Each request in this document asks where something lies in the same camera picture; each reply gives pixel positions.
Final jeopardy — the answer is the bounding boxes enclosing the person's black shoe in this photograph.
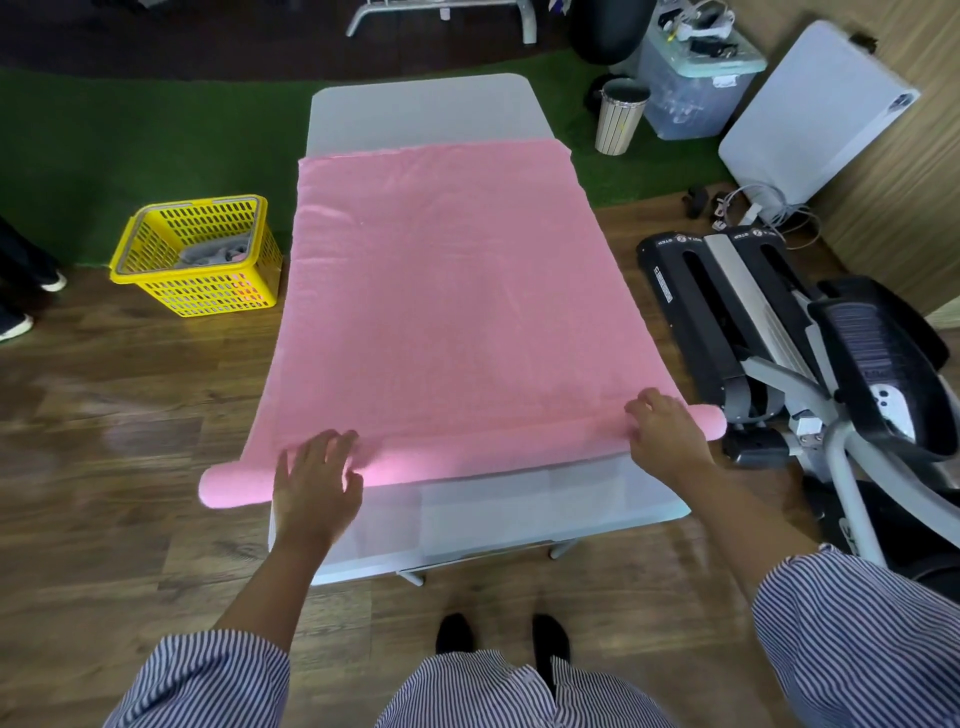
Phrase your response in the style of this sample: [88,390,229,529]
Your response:
[531,614,572,697]
[435,612,476,656]

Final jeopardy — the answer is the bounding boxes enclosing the green artificial turf mat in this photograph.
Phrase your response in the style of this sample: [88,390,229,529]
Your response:
[0,48,738,269]

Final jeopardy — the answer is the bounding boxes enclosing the striped blue white garment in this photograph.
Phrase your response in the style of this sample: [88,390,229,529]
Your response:
[103,544,960,728]

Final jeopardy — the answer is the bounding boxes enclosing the striped beige waste bin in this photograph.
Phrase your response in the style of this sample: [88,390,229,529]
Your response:
[594,78,652,157]

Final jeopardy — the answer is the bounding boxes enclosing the folded white table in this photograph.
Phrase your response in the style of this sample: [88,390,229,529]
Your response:
[717,20,922,228]

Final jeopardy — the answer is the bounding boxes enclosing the clear plastic storage box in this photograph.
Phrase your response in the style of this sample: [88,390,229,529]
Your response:
[637,21,768,142]

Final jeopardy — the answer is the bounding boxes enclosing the grey metal bench frame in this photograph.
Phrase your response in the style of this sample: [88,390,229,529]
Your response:
[345,0,540,45]

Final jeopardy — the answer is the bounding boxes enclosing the person's left hand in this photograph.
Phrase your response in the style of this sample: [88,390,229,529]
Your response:
[273,429,366,554]

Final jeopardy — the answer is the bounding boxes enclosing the person's black right shoe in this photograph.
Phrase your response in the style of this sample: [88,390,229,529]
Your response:
[531,614,572,697]

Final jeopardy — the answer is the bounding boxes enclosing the black punching bag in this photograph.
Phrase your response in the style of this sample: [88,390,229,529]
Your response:
[567,0,658,67]

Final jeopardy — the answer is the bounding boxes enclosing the dark brown rug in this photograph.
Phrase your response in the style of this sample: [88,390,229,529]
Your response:
[0,0,580,83]

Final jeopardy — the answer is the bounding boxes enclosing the pink towel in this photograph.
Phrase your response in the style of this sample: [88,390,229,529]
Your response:
[198,137,728,510]

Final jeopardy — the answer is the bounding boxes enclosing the person's left forearm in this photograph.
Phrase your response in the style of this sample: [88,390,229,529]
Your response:
[213,535,333,655]

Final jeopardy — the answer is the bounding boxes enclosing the grey clothes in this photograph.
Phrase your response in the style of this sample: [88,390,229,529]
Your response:
[177,236,250,268]

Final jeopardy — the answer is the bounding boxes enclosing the yellow plastic laundry basket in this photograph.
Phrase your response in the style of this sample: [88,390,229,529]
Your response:
[109,195,285,318]

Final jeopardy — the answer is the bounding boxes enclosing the person's right hand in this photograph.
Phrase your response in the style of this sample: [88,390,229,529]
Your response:
[624,387,718,489]

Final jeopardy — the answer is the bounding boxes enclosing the white cables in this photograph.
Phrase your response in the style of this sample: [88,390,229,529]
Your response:
[711,183,825,250]

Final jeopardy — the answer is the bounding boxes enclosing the person's right forearm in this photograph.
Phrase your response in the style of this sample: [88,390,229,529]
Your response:
[679,462,825,603]

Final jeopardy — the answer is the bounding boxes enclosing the person's black left shoe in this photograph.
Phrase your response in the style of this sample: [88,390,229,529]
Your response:
[435,612,476,656]

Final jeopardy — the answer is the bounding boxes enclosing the black grey elliptical trainer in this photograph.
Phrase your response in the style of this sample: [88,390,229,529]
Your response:
[636,228,960,603]

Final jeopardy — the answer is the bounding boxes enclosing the white headset with cables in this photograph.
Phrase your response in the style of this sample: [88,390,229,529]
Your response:
[658,0,742,58]

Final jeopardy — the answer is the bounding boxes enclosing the white folding table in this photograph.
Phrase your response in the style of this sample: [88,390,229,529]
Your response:
[267,73,692,588]

